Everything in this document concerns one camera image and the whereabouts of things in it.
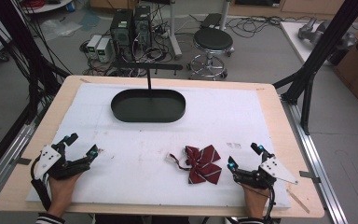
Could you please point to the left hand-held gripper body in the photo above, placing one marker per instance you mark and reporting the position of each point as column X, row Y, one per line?
column 48, row 160

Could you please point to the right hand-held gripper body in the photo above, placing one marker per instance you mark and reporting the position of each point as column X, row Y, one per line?
column 275, row 171

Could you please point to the red striped bow tie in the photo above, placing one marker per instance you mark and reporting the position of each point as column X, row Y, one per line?
column 203, row 165

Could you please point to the black stand with oval tray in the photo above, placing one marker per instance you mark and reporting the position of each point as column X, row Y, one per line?
column 148, row 105

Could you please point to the person's left hand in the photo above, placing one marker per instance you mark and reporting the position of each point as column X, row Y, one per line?
column 61, row 191

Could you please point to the person's right hand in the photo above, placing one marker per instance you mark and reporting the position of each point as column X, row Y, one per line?
column 254, row 200

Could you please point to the grey tape strip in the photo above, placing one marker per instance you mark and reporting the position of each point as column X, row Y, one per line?
column 21, row 161
column 310, row 176

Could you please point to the wooden table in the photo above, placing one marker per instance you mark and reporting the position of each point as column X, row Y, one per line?
column 292, row 149

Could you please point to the person's left striped sleeve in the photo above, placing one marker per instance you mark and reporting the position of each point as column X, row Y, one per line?
column 49, row 219

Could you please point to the white foam mat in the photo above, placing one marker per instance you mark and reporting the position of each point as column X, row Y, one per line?
column 155, row 146

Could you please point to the white power supply box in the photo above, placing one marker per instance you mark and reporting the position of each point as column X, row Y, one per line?
column 103, row 49
column 93, row 43

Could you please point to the black round stool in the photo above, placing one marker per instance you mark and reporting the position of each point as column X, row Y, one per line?
column 213, row 46

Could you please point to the white floor board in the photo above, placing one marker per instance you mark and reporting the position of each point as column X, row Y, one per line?
column 298, row 40

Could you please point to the black computer tower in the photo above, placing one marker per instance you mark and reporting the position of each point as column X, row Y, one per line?
column 142, row 26
column 121, row 29

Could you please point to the grey robot part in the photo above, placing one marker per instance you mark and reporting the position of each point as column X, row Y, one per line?
column 315, row 31

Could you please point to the black flat device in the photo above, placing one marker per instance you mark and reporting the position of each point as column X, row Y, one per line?
column 211, row 20

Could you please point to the white desk leg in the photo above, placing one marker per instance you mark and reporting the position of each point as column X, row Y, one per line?
column 174, row 31

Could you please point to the aluminium rail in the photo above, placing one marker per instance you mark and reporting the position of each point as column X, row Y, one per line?
column 317, row 161
column 3, row 161

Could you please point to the black metal frame post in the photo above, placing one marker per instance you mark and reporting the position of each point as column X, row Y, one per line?
column 15, row 46
column 320, row 53

